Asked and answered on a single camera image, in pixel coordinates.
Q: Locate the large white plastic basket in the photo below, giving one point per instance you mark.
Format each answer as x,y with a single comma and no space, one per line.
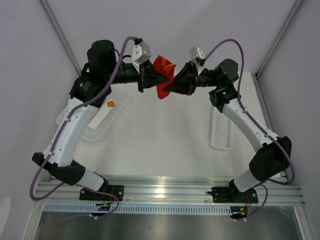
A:
91,123

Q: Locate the right aluminium frame post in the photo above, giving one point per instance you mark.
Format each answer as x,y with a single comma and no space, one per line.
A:
283,31

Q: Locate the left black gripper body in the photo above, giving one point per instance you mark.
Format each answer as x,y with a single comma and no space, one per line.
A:
133,77

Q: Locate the left aluminium frame post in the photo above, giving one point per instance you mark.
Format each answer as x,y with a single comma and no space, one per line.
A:
60,35

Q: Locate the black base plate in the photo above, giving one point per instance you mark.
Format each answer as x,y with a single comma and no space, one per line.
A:
109,193
232,195

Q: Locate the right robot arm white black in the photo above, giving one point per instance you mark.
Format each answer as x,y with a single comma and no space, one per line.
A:
271,151

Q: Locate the aluminium frame post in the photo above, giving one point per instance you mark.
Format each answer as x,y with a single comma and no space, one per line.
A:
60,35
283,31

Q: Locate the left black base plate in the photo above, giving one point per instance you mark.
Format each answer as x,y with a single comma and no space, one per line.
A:
109,193

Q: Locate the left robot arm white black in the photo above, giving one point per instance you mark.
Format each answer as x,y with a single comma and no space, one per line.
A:
105,66

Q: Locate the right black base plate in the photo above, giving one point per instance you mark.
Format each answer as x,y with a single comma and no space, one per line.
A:
232,195

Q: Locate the orange plastic spoon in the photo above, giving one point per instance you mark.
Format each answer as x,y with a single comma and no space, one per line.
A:
169,67

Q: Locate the white slotted cable duct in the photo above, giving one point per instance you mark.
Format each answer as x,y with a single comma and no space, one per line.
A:
126,208

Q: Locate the small white perforated tray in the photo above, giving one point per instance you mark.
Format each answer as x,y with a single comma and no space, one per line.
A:
221,131

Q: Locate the aluminium mounting rail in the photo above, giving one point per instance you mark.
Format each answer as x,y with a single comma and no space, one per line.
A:
175,190

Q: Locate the red paper napkin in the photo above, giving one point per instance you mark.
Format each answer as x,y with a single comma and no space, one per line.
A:
167,80

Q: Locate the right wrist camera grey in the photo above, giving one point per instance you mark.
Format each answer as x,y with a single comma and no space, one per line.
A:
197,56

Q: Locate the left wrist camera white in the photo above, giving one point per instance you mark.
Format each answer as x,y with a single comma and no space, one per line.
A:
140,53

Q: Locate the orange plastic fork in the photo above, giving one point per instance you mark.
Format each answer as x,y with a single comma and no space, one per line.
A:
159,63

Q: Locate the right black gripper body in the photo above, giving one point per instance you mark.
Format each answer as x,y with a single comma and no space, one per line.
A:
194,80

